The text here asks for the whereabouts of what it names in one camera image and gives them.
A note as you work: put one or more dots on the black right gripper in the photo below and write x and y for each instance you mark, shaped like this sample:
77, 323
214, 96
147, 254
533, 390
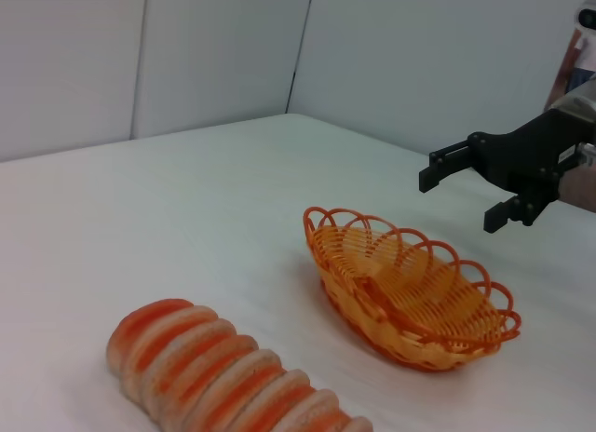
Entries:
526, 157

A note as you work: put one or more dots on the orange woven plastic basket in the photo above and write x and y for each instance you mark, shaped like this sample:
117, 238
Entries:
410, 287

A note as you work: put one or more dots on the orange striped bread loaf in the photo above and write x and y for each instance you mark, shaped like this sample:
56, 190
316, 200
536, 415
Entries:
209, 362

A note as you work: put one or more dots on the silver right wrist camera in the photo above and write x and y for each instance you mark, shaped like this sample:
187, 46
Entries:
587, 15

